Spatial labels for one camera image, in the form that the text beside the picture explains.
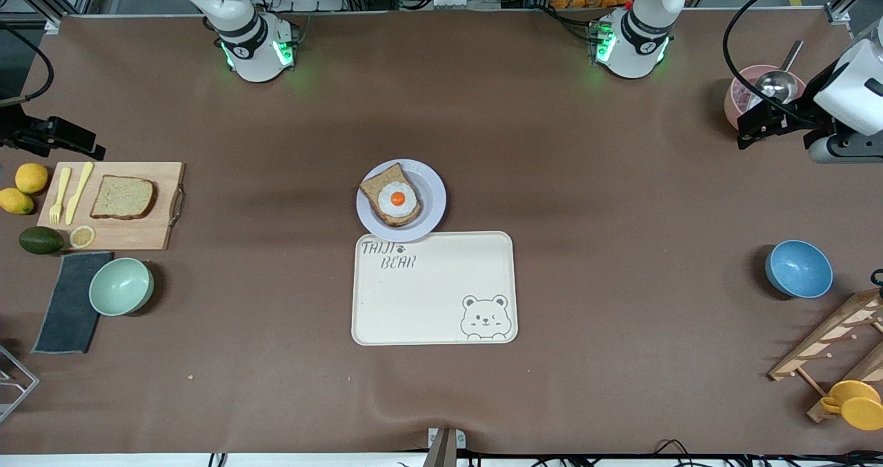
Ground plain brown bread slice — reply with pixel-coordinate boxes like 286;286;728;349
90;175;157;220

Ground round white plate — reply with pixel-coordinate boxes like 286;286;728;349
356;159;447;243

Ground clear ice cubes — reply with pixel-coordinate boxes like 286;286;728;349
733;79;768;113

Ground pink bowl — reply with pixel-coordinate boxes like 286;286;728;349
724;65;808;131

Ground metal scoop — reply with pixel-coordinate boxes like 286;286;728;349
754;40;804;106

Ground round yellow lemon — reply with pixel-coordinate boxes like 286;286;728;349
15;163;50;195

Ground yellow plastic knife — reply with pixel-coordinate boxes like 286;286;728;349
66;161;95;225

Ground yellow plastic fork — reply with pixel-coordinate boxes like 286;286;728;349
48;167;72;226

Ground oval yellow lemon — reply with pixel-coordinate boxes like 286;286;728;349
0;188;34;215

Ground wooden cutting board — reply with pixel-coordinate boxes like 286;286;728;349
37;161;186;251

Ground green avocado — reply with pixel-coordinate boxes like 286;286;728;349
19;226;66;255

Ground mint green bowl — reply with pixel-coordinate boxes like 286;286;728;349
88;257;155;317

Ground blue bowl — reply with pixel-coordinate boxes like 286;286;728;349
764;239;834;299

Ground dark grey cloth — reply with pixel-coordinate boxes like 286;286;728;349
32;251;115;355

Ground wooden cup rack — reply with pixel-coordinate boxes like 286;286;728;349
768;289;883;424

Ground yellow cup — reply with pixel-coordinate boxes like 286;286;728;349
820;380;883;431

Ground toast with fried egg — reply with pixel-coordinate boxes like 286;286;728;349
359;163;421;228

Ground fried egg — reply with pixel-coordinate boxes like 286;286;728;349
377;181;420;219

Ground cream tray with bear print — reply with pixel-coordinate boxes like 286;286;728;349
351;231;519;346

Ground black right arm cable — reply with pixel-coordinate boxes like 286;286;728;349
0;22;55;106

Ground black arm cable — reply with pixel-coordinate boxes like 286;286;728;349
0;22;55;106
722;0;839;128

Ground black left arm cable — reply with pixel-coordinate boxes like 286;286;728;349
722;0;839;128

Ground metal wire rack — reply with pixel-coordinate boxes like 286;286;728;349
0;345;40;423

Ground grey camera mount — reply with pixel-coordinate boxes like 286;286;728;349
422;427;466;467

